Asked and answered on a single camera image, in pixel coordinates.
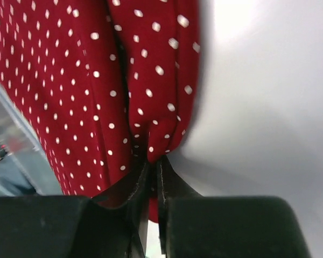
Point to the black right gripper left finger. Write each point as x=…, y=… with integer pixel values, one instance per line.
x=113, y=224

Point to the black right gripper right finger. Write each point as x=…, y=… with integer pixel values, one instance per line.
x=191, y=225

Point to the red polka dot skirt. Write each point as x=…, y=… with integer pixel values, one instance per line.
x=104, y=84

